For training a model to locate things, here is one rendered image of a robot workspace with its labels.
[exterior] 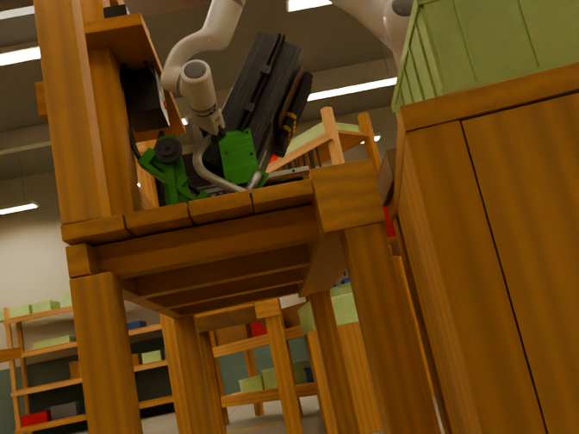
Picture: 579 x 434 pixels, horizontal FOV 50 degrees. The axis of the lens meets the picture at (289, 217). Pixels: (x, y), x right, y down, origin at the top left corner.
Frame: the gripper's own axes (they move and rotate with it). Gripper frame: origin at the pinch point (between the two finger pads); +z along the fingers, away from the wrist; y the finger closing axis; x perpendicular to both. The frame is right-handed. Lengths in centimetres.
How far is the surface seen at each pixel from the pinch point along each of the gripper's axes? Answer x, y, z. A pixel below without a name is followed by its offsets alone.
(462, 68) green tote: 20, -76, -99
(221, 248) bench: 40, -41, -36
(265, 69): -32.3, 1.4, 0.4
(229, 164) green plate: 1.9, -7.9, 7.5
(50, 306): 31, 457, 811
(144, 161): 26.3, -0.5, -19.4
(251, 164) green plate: -1.8, -14.0, 7.5
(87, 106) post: 34, 0, -52
